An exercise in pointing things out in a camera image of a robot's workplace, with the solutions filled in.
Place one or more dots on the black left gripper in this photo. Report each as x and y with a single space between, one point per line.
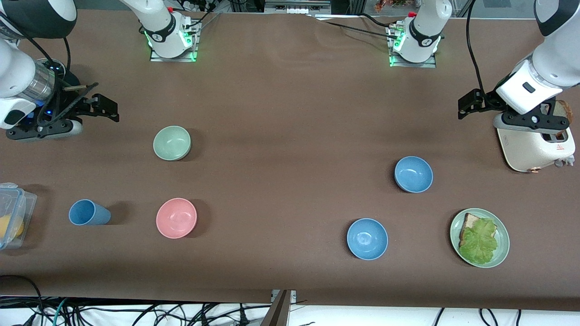
488 101

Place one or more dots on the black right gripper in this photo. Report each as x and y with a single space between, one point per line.
69 105

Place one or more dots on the green bowl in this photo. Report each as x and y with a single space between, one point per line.
171 144

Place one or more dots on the blue bowl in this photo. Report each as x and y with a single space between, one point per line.
367 239
413 174

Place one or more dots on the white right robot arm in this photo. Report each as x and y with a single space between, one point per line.
18 68

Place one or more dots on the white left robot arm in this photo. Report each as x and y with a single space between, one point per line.
557 63

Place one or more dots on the pink bowl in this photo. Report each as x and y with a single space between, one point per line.
176 218

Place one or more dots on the cream toaster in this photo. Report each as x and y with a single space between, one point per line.
530 149

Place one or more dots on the brown toast slice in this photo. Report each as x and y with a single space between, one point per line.
566 113

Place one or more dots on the blue cup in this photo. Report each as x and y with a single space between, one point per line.
90 213

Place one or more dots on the bread slice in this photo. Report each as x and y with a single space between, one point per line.
469 222

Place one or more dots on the clear plastic container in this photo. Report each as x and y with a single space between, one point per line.
25 203

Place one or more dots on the orange object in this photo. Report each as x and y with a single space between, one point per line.
389 4

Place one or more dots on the green lettuce leaf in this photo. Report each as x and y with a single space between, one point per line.
480 244

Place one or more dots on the green plate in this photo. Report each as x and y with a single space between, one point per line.
503 244

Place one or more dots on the yellow fruit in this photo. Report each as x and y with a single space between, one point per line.
9 228

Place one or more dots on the brown table mat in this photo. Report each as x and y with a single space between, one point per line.
290 113

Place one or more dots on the grey metal equipment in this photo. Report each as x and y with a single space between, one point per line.
297 5

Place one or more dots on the brown slanted bar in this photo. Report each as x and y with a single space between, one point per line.
278 312

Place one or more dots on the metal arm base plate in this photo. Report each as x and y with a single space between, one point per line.
417 64
174 59

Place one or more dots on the grey metal bracket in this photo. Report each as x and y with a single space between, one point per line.
293 295

